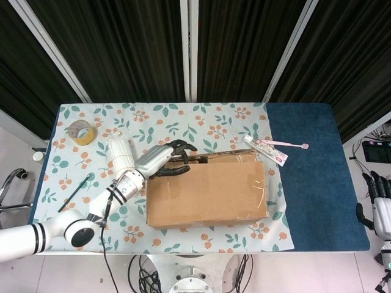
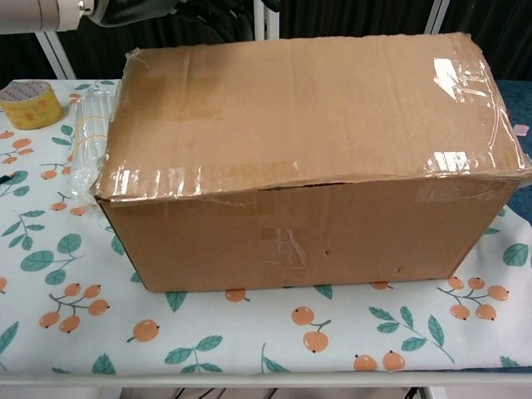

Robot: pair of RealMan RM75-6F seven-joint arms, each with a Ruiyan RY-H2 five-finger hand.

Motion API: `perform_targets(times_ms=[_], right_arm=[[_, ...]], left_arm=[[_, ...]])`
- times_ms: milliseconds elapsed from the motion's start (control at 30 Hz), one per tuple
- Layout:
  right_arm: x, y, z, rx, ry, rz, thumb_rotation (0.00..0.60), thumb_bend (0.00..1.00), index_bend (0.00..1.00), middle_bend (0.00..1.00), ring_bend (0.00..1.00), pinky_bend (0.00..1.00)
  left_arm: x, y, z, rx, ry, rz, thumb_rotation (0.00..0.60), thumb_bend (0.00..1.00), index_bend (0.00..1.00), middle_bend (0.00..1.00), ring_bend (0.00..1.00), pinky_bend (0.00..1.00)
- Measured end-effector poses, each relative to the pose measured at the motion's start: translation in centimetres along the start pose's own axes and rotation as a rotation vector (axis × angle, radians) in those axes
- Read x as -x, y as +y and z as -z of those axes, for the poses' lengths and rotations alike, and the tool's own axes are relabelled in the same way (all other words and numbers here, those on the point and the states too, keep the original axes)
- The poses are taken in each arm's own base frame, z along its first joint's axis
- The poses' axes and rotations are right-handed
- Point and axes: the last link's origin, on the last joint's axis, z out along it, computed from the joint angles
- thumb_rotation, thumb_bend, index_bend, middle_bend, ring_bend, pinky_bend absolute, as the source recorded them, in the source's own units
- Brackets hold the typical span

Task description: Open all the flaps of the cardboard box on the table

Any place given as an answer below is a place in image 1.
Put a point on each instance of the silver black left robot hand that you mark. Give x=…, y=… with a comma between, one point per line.
x=154, y=158

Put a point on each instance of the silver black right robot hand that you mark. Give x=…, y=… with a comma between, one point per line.
x=383, y=210

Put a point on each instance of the brown cardboard shipping box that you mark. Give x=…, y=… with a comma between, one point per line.
x=207, y=192

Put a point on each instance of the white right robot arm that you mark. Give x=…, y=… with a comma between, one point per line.
x=386, y=253

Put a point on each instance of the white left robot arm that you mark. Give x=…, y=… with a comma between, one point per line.
x=76, y=226

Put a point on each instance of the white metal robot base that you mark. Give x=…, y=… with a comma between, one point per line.
x=192, y=274

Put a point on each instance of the bundled white straws pack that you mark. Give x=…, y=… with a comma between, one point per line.
x=120, y=155

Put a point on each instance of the orange fruit leaf tablecloth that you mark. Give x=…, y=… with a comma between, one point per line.
x=189, y=125

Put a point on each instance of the black electronic device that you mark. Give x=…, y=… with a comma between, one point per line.
x=377, y=151

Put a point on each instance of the yellow packing tape roll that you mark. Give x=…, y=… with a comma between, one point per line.
x=88, y=137

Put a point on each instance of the dark blue table mat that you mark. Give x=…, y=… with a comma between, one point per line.
x=317, y=183

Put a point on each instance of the dark green pen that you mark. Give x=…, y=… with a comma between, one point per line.
x=76, y=192

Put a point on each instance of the white pink toothpaste tube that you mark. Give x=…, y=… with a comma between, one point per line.
x=268, y=151

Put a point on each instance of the small white round cap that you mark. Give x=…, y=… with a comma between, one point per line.
x=38, y=156

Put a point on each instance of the black pleated curtain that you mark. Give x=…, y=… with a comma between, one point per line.
x=122, y=45
x=351, y=61
x=244, y=45
x=24, y=85

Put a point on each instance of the pink toothbrush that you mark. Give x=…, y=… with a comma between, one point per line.
x=284, y=143

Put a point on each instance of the chrome chair leg with caster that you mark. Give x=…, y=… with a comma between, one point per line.
x=12, y=180

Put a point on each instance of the white upright frame post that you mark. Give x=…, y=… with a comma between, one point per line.
x=188, y=49

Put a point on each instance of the white slanted frame post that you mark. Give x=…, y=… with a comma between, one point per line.
x=290, y=52
x=52, y=52

